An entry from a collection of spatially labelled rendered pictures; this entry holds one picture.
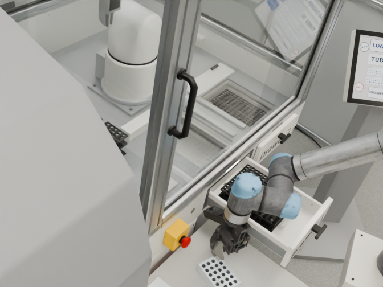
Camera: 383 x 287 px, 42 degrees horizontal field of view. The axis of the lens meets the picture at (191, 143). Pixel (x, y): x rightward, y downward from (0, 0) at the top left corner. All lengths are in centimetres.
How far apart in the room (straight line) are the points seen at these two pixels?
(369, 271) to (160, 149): 89
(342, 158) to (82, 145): 91
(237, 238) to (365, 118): 117
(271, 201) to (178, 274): 45
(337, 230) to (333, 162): 155
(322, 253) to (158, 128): 183
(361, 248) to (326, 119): 171
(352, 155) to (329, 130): 203
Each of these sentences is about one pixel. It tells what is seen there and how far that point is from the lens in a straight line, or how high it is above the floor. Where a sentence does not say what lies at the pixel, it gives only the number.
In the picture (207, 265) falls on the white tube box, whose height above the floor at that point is 80.
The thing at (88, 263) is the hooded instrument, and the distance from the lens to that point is 69.
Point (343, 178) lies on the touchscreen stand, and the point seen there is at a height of 40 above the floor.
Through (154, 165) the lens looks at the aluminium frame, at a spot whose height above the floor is 127.
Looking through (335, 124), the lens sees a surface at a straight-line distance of 340.
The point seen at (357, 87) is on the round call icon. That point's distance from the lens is 224.
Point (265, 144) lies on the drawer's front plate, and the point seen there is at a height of 92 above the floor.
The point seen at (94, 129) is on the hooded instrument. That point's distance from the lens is 68.
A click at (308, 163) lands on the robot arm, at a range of 145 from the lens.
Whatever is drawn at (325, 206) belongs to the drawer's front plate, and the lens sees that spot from 176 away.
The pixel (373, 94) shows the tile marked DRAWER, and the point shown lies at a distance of 226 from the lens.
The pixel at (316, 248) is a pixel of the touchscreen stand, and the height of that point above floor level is 3.
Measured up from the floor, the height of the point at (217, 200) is 88.
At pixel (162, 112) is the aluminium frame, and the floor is 144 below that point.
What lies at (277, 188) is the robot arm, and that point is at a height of 117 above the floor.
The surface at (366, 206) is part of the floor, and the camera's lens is 323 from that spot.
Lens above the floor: 215
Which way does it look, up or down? 42 degrees down
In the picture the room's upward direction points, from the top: 12 degrees clockwise
